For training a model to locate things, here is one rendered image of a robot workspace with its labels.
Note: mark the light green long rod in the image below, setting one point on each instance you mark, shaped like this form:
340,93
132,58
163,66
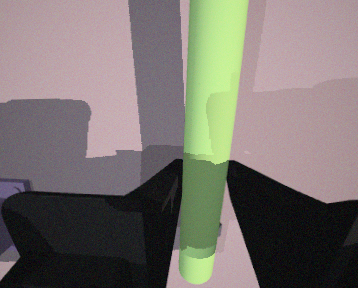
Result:
216,35

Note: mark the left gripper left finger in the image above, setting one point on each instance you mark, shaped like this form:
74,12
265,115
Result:
140,228

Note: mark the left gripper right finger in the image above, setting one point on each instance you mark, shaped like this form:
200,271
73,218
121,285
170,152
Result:
293,240

